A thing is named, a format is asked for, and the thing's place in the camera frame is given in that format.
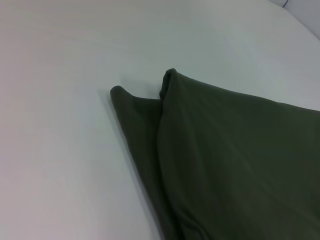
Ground dark green t-shirt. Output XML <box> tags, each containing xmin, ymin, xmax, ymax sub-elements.
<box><xmin>109</xmin><ymin>67</ymin><xmax>320</xmax><ymax>240</ymax></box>

